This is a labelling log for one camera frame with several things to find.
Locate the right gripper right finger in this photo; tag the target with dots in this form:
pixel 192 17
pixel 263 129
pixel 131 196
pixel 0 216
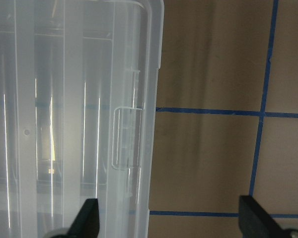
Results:
pixel 255 222

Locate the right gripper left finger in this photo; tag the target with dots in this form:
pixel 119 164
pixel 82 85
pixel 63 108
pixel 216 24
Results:
pixel 87 222

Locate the clear plastic box lid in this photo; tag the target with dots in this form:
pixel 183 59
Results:
pixel 78 85

